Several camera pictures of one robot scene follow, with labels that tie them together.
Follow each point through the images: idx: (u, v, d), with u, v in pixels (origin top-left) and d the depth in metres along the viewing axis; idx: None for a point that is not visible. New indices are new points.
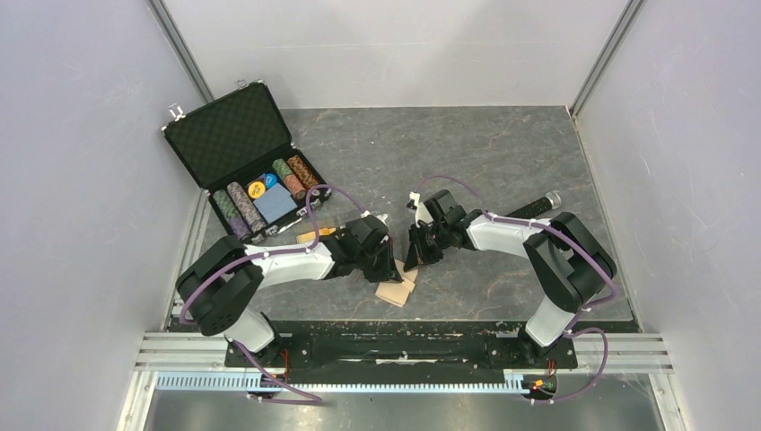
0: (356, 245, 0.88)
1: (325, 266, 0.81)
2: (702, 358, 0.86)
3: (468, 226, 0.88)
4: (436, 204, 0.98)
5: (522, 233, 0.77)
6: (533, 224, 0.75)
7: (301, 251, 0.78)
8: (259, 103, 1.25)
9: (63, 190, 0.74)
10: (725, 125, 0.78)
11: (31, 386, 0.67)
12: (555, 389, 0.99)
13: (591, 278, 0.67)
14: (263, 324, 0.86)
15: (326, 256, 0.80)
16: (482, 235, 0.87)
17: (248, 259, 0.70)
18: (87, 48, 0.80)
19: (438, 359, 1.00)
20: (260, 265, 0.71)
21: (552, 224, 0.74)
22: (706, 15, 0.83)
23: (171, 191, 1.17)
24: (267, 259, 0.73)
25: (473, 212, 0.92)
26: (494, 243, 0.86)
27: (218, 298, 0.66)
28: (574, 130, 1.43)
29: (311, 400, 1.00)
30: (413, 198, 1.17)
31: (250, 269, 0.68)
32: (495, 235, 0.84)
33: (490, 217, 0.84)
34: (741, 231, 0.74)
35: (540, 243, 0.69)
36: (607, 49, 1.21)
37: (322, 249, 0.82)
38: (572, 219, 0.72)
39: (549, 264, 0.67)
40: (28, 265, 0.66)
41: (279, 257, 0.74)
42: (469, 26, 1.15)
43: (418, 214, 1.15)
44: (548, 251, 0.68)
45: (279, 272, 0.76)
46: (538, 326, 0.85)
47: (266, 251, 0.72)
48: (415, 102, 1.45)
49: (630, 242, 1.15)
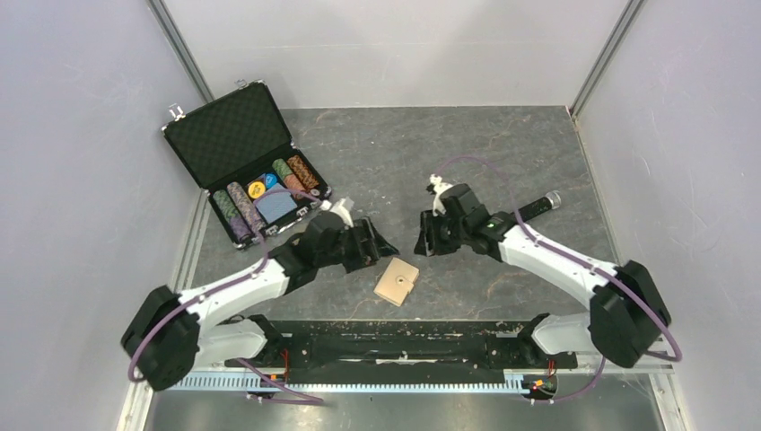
0: (311, 246, 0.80)
1: (280, 284, 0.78)
2: (700, 357, 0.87)
3: (502, 241, 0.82)
4: (457, 200, 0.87)
5: (581, 276, 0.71)
6: (596, 268, 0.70)
7: (248, 277, 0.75)
8: (259, 103, 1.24)
9: (64, 190, 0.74)
10: (725, 126, 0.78)
11: (31, 386, 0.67)
12: (555, 390, 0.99)
13: (648, 333, 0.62)
14: (243, 334, 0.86)
15: (277, 275, 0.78)
16: (520, 256, 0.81)
17: (185, 305, 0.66)
18: (88, 48, 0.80)
19: (438, 359, 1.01)
20: (198, 310, 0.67)
21: (619, 276, 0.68)
22: (705, 16, 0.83)
23: (170, 191, 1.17)
24: (204, 302, 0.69)
25: (503, 222, 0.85)
26: (534, 268, 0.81)
27: (163, 351, 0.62)
28: (574, 130, 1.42)
29: (312, 400, 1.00)
30: (433, 181, 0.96)
31: (186, 320, 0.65)
32: (537, 261, 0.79)
33: (534, 239, 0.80)
34: (742, 231, 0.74)
35: (610, 298, 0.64)
36: (607, 50, 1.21)
37: (274, 266, 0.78)
38: (641, 271, 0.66)
39: (627, 325, 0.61)
40: (29, 264, 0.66)
41: (218, 295, 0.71)
42: (470, 26, 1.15)
43: (434, 204, 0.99)
44: (623, 310, 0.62)
45: (227, 309, 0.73)
46: (547, 337, 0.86)
47: (202, 294, 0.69)
48: (415, 102, 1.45)
49: (631, 242, 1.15)
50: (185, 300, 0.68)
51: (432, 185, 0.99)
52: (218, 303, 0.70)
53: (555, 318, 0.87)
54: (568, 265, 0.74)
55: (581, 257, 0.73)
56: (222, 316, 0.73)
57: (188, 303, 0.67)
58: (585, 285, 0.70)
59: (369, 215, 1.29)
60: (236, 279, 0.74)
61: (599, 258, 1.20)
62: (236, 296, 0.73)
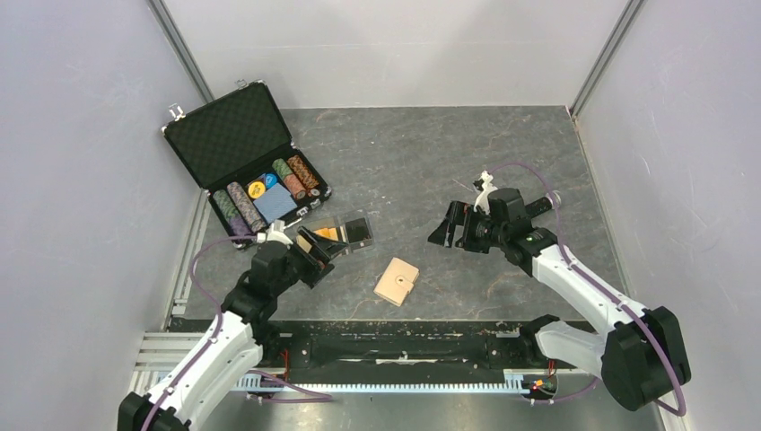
0: (263, 280, 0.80)
1: (244, 333, 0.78)
2: (700, 357, 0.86)
3: (536, 256, 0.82)
4: (504, 204, 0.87)
5: (607, 310, 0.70)
6: (625, 305, 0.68)
7: (210, 343, 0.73)
8: (259, 103, 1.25)
9: (64, 188, 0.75)
10: (725, 125, 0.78)
11: (31, 385, 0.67)
12: (555, 390, 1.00)
13: (660, 382, 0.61)
14: (238, 358, 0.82)
15: (237, 327, 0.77)
16: (551, 276, 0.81)
17: (159, 403, 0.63)
18: (87, 48, 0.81)
19: (438, 359, 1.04)
20: (172, 402, 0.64)
21: (646, 318, 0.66)
22: (705, 15, 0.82)
23: (170, 190, 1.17)
24: (174, 391, 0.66)
25: (544, 238, 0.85)
26: (563, 292, 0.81)
27: None
28: (574, 130, 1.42)
29: (321, 398, 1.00)
30: (484, 176, 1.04)
31: (166, 415, 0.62)
32: (567, 285, 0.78)
33: (569, 262, 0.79)
34: (742, 231, 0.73)
35: (631, 338, 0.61)
36: (607, 50, 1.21)
37: (232, 321, 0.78)
38: (669, 318, 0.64)
39: (641, 368, 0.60)
40: (28, 262, 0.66)
41: (186, 377, 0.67)
42: (469, 26, 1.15)
43: (477, 199, 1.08)
44: (640, 352, 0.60)
45: (204, 381, 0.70)
46: (553, 342, 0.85)
47: (169, 387, 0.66)
48: (415, 102, 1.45)
49: (631, 242, 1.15)
50: (155, 399, 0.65)
51: (478, 180, 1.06)
52: (189, 384, 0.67)
53: (565, 327, 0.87)
54: (595, 296, 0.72)
55: (612, 291, 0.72)
56: (203, 388, 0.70)
57: (160, 400, 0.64)
58: (607, 321, 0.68)
59: (369, 215, 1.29)
60: (197, 354, 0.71)
61: (599, 258, 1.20)
62: (205, 367, 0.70)
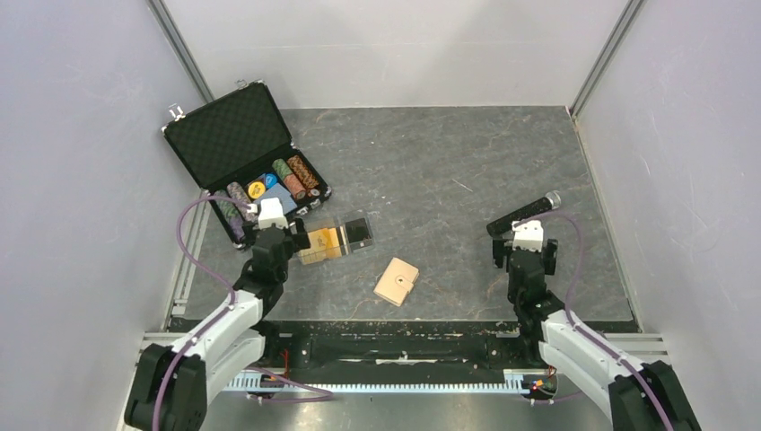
0: (266, 266, 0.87)
1: (256, 307, 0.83)
2: (697, 357, 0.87)
3: (546, 322, 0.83)
4: (525, 273, 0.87)
5: (607, 365, 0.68)
6: (623, 359, 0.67)
7: (226, 310, 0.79)
8: (259, 103, 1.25)
9: (64, 188, 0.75)
10: (724, 125, 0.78)
11: (32, 384, 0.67)
12: (555, 390, 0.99)
13: None
14: (243, 343, 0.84)
15: (249, 300, 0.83)
16: (557, 339, 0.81)
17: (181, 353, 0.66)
18: (87, 48, 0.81)
19: (439, 359, 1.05)
20: (196, 350, 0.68)
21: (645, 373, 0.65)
22: (705, 16, 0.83)
23: (170, 190, 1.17)
24: (198, 342, 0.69)
25: (553, 306, 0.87)
26: (566, 350, 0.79)
27: (177, 398, 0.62)
28: (574, 130, 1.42)
29: (324, 396, 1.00)
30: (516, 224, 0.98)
31: (189, 363, 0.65)
32: (571, 344, 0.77)
33: (573, 323, 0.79)
34: (741, 231, 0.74)
35: (630, 391, 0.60)
36: (607, 50, 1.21)
37: (245, 295, 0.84)
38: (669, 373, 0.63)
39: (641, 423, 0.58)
40: (28, 262, 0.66)
41: (207, 333, 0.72)
42: (469, 26, 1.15)
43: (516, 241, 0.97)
44: (638, 406, 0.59)
45: (221, 342, 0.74)
46: (554, 355, 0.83)
47: (193, 338, 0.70)
48: (415, 102, 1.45)
49: (630, 242, 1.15)
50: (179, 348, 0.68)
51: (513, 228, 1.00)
52: (211, 338, 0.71)
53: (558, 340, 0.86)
54: (596, 352, 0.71)
55: (612, 347, 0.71)
56: (219, 348, 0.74)
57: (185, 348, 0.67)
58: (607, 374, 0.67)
59: (369, 215, 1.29)
60: (215, 317, 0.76)
61: (599, 258, 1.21)
62: (224, 328, 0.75)
